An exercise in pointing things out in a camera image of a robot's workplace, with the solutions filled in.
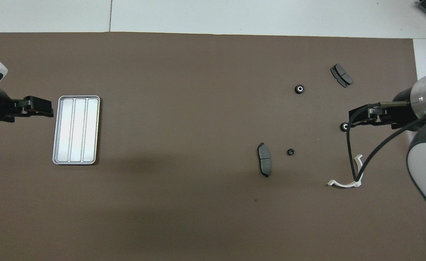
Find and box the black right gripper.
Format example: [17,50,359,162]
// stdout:
[348,103,399,130]

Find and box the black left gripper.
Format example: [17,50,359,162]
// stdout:
[9,95,54,122]

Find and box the silver metal tray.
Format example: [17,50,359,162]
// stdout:
[52,95,101,165]

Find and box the short dark brake pad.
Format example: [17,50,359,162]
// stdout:
[330,63,354,88]

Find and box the white curved plastic clip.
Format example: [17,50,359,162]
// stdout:
[327,154,364,188]

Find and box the long dark brake pad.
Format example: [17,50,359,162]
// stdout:
[257,142,272,178]

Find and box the brown table mat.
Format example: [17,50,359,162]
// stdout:
[0,32,426,261]

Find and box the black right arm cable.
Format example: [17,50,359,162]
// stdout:
[346,103,426,182]

